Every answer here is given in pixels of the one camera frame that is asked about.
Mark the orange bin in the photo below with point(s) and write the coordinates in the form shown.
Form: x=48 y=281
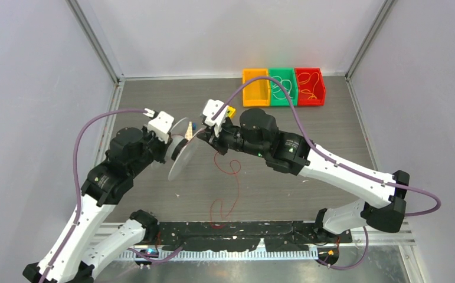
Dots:
x=256 y=94

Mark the right aluminium frame post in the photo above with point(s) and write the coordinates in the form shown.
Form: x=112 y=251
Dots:
x=375 y=28

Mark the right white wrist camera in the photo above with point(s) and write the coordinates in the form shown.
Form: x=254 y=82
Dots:
x=214 y=114

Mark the left aluminium frame post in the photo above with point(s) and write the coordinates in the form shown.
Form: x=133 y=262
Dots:
x=91 y=25

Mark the red bin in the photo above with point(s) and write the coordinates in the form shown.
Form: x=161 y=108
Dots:
x=311 y=87

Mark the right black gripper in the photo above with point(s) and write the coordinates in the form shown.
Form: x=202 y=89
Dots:
x=208 y=134

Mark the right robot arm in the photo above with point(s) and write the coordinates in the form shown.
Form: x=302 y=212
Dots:
x=379 y=206

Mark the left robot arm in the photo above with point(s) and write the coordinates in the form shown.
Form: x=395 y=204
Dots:
x=72 y=259

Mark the slotted cable duct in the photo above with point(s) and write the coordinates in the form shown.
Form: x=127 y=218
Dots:
x=255 y=255

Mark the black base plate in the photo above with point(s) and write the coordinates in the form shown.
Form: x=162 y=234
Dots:
x=243 y=236

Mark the yellow toy brick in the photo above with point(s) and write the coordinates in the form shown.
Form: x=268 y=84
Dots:
x=231 y=112

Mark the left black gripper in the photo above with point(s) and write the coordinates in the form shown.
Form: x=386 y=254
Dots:
x=164 y=146

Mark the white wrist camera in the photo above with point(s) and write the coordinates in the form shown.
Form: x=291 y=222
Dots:
x=214 y=114
x=160 y=122

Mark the aluminium frame post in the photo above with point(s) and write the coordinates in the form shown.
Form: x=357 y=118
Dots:
x=91 y=25
x=375 y=28

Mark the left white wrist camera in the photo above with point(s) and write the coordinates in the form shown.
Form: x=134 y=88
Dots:
x=160 y=122

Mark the grey cable spool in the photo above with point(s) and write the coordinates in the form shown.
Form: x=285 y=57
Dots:
x=180 y=149

